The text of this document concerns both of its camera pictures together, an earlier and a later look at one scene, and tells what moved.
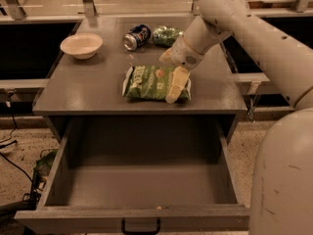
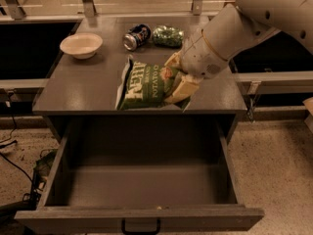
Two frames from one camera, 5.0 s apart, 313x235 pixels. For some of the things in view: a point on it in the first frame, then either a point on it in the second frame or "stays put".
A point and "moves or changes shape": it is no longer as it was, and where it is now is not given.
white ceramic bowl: (82, 45) stays put
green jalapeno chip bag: (152, 82) moves or changes shape
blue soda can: (136, 37) stays put
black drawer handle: (142, 232) stays put
